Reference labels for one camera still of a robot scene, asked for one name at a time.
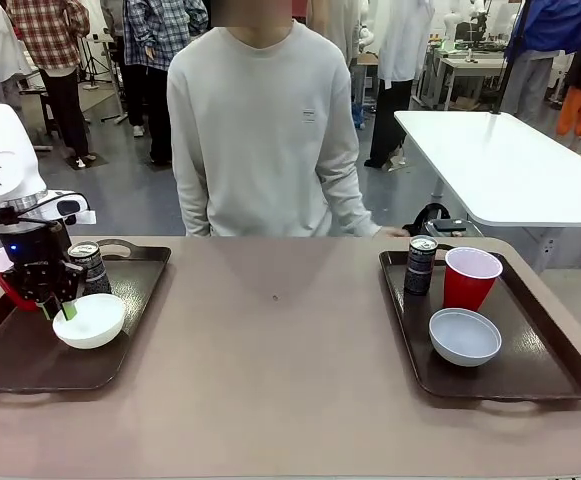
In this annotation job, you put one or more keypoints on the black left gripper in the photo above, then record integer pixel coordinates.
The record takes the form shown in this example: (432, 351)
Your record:
(35, 270)

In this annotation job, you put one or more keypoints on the white plastic bowl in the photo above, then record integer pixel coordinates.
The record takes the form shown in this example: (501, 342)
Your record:
(95, 325)
(465, 345)

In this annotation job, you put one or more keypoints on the black lime Pepsi can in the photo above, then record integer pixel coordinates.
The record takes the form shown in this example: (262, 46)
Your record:
(95, 275)

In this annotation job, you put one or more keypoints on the black grey patterned Pepsi can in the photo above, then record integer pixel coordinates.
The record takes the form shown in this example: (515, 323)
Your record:
(420, 270)

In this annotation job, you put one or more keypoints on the person's right forearm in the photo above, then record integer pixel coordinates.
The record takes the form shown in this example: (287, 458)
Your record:
(192, 205)

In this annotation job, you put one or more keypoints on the person's left forearm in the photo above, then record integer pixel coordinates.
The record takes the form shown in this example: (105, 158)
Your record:
(350, 205)

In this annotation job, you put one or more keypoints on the person's left hand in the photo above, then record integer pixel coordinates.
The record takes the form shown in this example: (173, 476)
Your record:
(396, 232)

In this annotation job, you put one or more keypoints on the brown plastic serving tray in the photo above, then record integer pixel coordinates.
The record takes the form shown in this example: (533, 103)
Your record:
(530, 340)
(135, 280)

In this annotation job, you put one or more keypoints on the black tripod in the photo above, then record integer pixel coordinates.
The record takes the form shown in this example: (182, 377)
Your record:
(92, 65)

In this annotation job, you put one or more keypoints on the person in light sweatshirt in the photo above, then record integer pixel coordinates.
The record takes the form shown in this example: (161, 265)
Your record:
(265, 140)

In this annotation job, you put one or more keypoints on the person in red plaid shirt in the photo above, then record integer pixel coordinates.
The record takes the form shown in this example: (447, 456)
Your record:
(55, 40)

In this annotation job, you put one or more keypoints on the person in blue plaid shirt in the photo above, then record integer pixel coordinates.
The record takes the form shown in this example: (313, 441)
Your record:
(155, 40)

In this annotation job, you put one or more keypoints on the person in white coat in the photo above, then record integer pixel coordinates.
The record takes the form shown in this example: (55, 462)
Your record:
(400, 50)

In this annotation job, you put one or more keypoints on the grey background desk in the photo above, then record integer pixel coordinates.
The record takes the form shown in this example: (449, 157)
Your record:
(465, 67)

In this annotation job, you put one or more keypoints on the white table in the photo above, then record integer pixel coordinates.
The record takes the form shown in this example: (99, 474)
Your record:
(520, 165)

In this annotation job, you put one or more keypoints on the person in blue jacket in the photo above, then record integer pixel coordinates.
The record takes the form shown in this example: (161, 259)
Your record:
(545, 40)

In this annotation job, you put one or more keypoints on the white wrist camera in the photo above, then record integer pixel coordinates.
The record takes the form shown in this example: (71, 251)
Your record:
(65, 205)

